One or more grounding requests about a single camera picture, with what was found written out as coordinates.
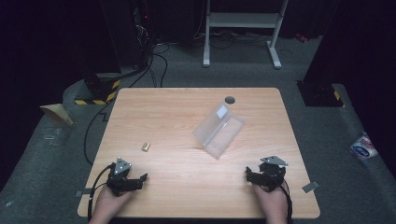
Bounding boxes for white blue packet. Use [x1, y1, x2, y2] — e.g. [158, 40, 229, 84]
[349, 131, 379, 161]

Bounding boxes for yellow black striped stand base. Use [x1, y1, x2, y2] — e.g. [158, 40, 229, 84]
[74, 73, 122, 106]

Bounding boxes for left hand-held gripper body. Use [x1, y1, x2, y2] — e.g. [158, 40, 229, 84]
[106, 157, 142, 197]

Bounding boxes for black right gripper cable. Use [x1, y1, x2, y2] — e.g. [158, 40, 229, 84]
[279, 179, 294, 224]

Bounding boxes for tangle of floor cables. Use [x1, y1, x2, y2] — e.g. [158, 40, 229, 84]
[191, 27, 274, 51]

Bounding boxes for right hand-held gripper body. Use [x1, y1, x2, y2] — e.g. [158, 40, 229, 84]
[255, 155, 290, 192]

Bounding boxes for small red device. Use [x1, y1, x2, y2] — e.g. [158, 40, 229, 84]
[294, 32, 310, 44]

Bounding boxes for long black floor cable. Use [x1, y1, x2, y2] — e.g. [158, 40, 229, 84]
[83, 52, 156, 166]

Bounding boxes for black stand base yellow mark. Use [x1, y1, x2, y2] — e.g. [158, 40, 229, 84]
[296, 79, 346, 108]

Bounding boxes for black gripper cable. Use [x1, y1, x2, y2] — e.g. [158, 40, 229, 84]
[87, 163, 114, 222]
[279, 179, 294, 224]

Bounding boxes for dark equipment rack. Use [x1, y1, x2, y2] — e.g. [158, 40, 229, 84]
[130, 0, 155, 69]

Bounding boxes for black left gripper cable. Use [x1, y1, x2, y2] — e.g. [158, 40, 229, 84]
[87, 163, 114, 222]

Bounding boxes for clear plastic box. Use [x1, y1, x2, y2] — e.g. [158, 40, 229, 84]
[191, 100, 246, 161]

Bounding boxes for clear plastic container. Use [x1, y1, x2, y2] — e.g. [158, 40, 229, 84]
[42, 126, 64, 147]

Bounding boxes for person's left hand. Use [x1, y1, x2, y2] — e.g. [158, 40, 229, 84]
[92, 185, 134, 220]

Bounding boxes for grey tape strip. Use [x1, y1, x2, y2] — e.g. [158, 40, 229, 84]
[301, 180, 321, 194]
[75, 188, 93, 198]

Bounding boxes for white metal stand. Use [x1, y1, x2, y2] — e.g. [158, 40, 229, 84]
[202, 0, 290, 70]

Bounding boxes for beige cardboard piece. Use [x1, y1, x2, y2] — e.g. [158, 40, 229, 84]
[39, 103, 75, 127]

